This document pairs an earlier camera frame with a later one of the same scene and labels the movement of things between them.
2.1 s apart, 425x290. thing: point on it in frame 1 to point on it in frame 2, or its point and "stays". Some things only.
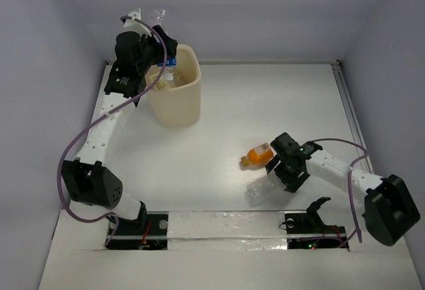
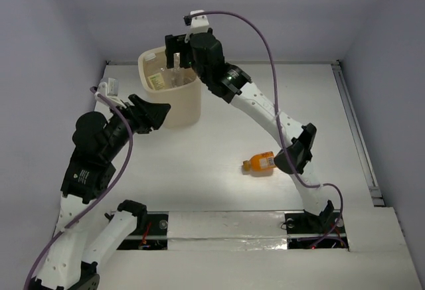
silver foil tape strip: x=226 y=231 stays
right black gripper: x=293 y=182 to x=176 y=43
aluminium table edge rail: x=352 y=113 stays
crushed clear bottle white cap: x=267 y=192 to x=177 y=76
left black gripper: x=165 y=49 to x=137 y=117
